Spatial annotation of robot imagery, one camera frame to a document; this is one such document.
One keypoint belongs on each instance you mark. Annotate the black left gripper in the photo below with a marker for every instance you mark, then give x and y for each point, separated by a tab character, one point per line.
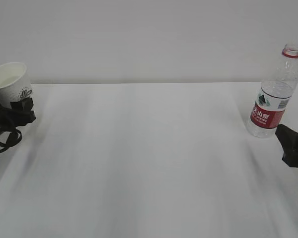
20	114

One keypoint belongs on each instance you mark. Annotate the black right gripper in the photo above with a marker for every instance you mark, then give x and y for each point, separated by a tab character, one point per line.
289	142

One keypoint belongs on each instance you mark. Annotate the white paper coffee cup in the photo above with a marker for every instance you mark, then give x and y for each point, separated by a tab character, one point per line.
15	84

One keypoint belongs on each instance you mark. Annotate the clear Nongfu Spring water bottle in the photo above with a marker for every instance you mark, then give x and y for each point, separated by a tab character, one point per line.
274	94

